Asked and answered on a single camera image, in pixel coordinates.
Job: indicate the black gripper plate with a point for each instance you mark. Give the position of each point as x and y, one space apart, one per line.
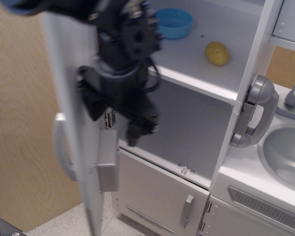
125 91

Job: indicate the silver door handle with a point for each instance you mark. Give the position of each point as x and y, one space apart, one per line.
61 148
185 211

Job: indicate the white fridge door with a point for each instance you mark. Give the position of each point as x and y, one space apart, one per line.
71 44

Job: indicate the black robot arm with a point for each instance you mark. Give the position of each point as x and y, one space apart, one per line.
127 36

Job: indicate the silver ice dispenser panel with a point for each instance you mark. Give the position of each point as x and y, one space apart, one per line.
108 162

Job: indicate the white lower freezer door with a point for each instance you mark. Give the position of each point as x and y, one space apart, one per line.
155 197

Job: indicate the blue plastic bowl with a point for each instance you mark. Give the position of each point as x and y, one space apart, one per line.
174 23

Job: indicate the yellow toy lemon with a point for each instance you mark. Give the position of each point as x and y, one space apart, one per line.
217 53

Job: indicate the white toy kitchen cabinet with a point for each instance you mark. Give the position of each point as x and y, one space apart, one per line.
200 103

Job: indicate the brass door hinge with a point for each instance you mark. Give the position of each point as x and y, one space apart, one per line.
208 207

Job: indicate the grey toy telephone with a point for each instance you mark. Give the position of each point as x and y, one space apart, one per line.
256 113

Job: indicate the silver toy sink basin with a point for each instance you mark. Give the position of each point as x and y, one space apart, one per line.
276 151

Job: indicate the silver toy faucet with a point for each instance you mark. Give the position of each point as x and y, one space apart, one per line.
286 104

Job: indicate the white upper cupboard door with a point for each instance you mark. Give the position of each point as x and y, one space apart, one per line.
285 24

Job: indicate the grey oven vent panel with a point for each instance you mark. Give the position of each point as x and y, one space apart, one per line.
262 207

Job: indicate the dark base plate corner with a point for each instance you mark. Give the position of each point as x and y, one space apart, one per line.
7 229

